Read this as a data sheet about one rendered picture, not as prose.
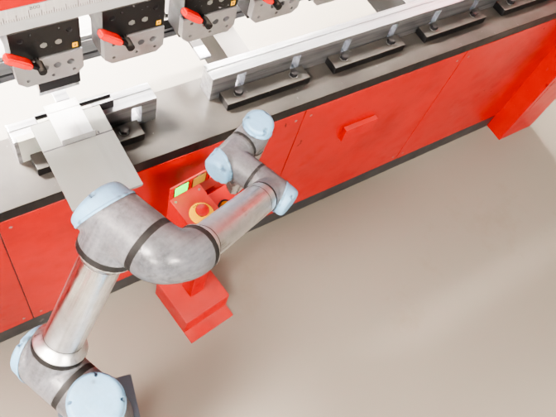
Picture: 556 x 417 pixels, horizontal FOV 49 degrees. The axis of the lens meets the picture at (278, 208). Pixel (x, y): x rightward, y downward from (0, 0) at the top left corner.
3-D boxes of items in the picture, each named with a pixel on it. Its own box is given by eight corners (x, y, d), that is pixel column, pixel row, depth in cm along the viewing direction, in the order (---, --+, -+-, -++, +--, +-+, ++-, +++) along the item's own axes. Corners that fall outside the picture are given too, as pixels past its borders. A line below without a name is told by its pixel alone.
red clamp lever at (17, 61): (8, 59, 122) (49, 70, 130) (1, 45, 123) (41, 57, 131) (4, 66, 122) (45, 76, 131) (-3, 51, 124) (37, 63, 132)
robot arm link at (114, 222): (48, 421, 128) (145, 235, 103) (-3, 376, 131) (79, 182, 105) (86, 390, 139) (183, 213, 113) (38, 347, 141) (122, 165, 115)
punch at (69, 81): (40, 98, 147) (35, 72, 139) (37, 93, 148) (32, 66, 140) (81, 87, 151) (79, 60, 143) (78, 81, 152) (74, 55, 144)
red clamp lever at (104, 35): (104, 35, 130) (136, 46, 138) (96, 21, 131) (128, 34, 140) (99, 40, 131) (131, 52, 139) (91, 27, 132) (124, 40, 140)
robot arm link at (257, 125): (235, 121, 142) (257, 100, 146) (227, 145, 151) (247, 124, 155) (261, 142, 141) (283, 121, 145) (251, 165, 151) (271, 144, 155)
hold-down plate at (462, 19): (424, 43, 216) (427, 37, 213) (414, 32, 217) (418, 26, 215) (482, 22, 228) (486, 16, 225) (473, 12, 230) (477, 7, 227)
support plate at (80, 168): (72, 212, 144) (72, 210, 144) (31, 128, 153) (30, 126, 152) (143, 185, 152) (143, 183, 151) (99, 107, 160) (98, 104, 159)
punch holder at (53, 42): (19, 90, 136) (7, 36, 122) (5, 62, 139) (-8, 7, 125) (84, 71, 142) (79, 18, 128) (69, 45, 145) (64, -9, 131)
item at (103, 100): (39, 130, 156) (37, 122, 153) (35, 121, 156) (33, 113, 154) (113, 107, 164) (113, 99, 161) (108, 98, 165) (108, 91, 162)
